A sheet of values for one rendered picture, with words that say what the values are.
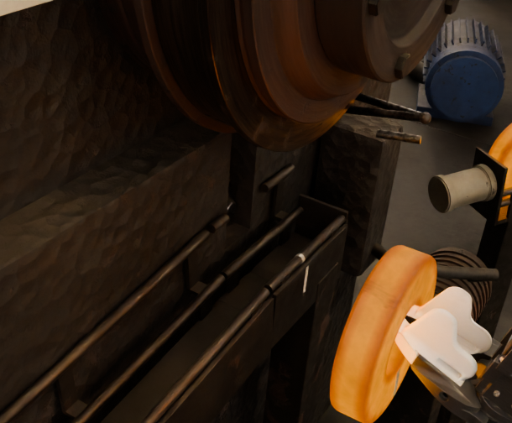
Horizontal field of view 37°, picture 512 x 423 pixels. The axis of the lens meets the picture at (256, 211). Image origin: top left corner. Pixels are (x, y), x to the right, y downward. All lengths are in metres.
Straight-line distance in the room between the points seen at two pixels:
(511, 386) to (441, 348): 0.06
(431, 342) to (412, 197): 1.93
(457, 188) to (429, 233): 1.18
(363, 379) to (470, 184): 0.66
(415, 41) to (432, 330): 0.30
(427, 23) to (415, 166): 1.95
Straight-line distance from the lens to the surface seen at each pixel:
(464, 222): 2.48
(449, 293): 0.65
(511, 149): 1.25
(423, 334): 0.64
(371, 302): 0.61
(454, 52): 2.93
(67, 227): 0.70
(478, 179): 1.24
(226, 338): 0.83
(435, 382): 0.64
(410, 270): 0.63
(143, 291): 0.81
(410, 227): 2.39
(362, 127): 1.08
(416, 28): 0.80
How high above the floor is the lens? 1.26
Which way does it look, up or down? 32 degrees down
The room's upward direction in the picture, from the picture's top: 5 degrees clockwise
